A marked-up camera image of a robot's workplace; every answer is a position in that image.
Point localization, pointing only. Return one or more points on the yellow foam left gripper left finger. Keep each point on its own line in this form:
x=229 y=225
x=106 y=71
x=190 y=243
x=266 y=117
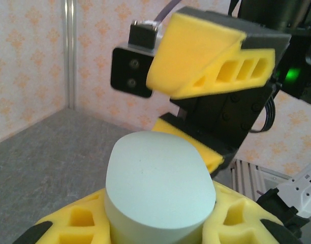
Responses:
x=94 y=200

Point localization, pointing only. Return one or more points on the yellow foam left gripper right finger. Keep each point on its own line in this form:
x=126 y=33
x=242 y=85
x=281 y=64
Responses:
x=216 y=233

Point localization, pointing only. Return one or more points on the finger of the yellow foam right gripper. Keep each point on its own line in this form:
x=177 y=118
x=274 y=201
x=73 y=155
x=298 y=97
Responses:
x=211 y=158
x=191 y=50

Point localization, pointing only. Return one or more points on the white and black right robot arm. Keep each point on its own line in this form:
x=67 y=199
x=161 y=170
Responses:
x=297 y=193

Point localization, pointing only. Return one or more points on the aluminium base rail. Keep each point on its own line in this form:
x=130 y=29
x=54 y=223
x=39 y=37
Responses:
x=249 y=178

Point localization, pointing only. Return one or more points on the aluminium frame post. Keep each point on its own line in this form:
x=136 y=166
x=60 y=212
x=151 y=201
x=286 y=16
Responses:
x=69 y=50

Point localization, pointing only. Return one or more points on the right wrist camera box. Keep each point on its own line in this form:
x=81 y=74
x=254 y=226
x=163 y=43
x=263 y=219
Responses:
x=127 y=68

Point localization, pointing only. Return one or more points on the mint green earbud charging case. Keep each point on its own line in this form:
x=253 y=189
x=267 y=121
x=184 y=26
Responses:
x=155 y=178

